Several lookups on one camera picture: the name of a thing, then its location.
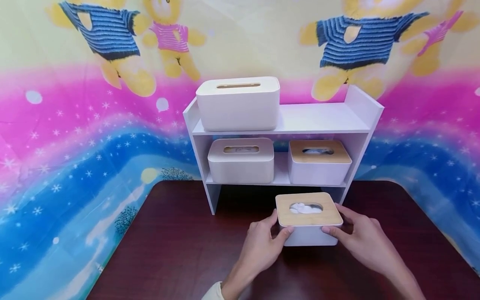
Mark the person's left hand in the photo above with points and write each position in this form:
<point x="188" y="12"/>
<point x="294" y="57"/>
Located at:
<point x="258" y="248"/>

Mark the person's left forearm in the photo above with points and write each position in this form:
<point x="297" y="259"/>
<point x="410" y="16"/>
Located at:
<point x="232" y="287"/>

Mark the person's right thumb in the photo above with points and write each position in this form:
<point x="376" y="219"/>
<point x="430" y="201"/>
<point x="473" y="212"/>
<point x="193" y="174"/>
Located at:
<point x="333" y="231"/>

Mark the person's left index finger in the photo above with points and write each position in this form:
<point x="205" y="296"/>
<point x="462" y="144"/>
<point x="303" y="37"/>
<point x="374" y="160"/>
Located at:
<point x="270" y="218"/>

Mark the person's left thumb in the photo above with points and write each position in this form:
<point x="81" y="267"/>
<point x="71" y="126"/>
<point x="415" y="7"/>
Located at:
<point x="283" y="238"/>

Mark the person's right index finger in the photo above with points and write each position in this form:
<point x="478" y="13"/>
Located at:
<point x="345" y="211"/>

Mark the white wooden desk shelf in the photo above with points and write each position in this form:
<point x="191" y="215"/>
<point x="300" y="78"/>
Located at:
<point x="318" y="118"/>

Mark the person's right hand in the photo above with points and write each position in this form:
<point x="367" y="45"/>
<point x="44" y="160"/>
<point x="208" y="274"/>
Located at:
<point x="365" y="241"/>

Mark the person's right forearm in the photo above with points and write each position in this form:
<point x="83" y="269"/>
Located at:
<point x="403" y="283"/>

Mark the white tissue box wooden lid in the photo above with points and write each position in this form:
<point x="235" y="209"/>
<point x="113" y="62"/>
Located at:
<point x="318" y="164"/>
<point x="308" y="218"/>

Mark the long white tissue box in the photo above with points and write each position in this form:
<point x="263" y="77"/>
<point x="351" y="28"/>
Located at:
<point x="238" y="106"/>

